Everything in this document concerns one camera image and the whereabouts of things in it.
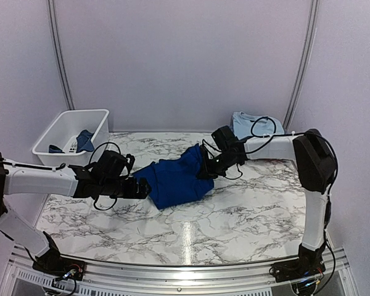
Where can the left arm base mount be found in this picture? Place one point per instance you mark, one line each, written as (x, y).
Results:
(52, 262)

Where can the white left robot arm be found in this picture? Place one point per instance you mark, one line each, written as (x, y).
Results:
(24, 185)

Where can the aluminium front frame rail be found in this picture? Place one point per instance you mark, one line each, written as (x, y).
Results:
(109, 278)

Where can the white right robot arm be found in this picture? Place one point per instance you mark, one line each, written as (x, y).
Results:
(314, 158)

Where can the grey blue garment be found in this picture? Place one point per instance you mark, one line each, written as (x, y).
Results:
(81, 143)

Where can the white plastic laundry bin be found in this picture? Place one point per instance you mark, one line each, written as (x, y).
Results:
(59, 144)

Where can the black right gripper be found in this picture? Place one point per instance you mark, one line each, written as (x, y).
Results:
(206, 169)

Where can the light blue garment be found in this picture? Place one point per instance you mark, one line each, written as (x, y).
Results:
(244, 125)

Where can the dark blue garment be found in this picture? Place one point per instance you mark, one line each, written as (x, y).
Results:
(175, 182)

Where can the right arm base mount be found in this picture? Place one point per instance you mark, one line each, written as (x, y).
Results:
(308, 263)

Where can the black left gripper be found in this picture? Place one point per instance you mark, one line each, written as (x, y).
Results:
(132, 193)

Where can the left wall aluminium post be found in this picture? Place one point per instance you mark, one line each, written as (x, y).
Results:
(59, 57)

